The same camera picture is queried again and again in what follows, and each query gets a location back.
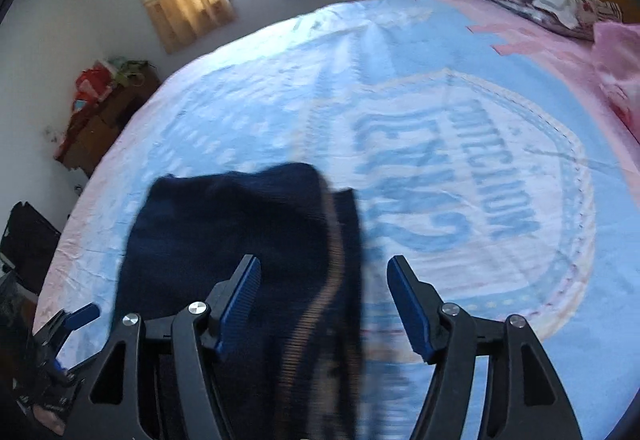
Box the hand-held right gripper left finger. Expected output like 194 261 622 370
70 254 262 440

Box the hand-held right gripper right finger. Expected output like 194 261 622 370
386 255 584 440

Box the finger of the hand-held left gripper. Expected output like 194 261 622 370
44 347 81 383
32 302 101 346

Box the navy striped knit sweater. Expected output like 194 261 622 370
116 162 369 440

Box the black folding chair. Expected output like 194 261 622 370
0 201 62 296

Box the pink and blue printed blanket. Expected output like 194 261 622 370
32 0 640 440

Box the brown wooden desk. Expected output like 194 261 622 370
54 65 162 178

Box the red gift bag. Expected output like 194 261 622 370
75 65 115 105

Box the green cloth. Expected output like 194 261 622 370
106 56 151 87

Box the pink quilt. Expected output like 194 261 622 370
592 20 640 144

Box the printed pillow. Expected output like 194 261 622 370
460 0 624 41

